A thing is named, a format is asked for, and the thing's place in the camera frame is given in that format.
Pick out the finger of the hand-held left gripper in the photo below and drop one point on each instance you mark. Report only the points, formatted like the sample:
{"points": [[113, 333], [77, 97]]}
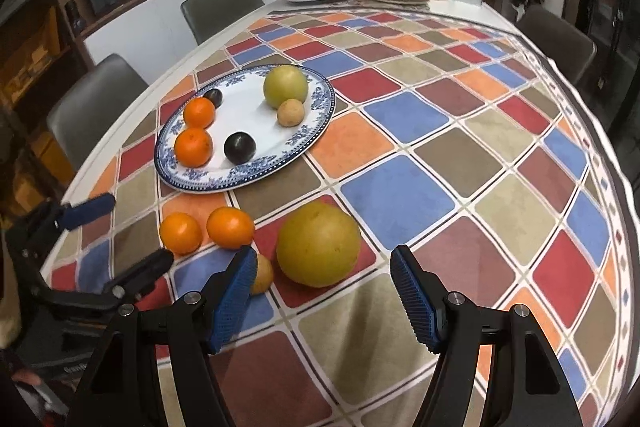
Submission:
{"points": [[90, 210], [142, 269]]}

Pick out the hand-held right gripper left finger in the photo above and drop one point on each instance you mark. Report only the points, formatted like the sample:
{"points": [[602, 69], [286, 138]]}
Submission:
{"points": [[232, 302]]}

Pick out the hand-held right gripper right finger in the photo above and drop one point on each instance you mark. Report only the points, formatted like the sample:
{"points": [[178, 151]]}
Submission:
{"points": [[415, 302]]}

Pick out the small tan kiwi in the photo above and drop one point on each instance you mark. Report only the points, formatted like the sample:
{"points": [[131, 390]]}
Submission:
{"points": [[290, 113], [263, 274]]}

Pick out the orange tangerine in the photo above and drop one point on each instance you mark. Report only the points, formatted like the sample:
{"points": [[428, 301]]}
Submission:
{"points": [[230, 227], [193, 147], [181, 233], [199, 113]]}

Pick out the yellow-green pomelo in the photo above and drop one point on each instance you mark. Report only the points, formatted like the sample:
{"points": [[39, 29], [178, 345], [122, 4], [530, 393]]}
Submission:
{"points": [[285, 86], [318, 243]]}

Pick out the dark plum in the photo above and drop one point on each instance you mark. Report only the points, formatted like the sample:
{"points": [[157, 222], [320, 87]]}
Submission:
{"points": [[240, 148], [214, 97]]}

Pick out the blue-rimmed white plate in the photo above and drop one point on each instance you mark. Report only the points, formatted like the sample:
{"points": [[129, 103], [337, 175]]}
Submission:
{"points": [[250, 119]]}

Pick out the grey dining chair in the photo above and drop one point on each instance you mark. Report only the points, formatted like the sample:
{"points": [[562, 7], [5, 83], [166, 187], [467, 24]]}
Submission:
{"points": [[555, 42], [95, 107], [220, 9]]}

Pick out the colourful checked tablecloth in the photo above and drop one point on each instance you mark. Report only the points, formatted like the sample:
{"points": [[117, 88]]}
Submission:
{"points": [[400, 197]]}

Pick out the dark glass display cabinet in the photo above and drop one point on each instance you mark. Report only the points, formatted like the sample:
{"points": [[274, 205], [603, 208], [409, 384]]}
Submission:
{"points": [[30, 72]]}

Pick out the white counter cabinet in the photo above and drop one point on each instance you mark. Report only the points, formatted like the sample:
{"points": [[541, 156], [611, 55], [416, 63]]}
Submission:
{"points": [[160, 27]]}

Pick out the dark glass sliding door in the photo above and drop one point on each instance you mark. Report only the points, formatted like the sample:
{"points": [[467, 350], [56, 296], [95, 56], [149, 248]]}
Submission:
{"points": [[610, 7]]}

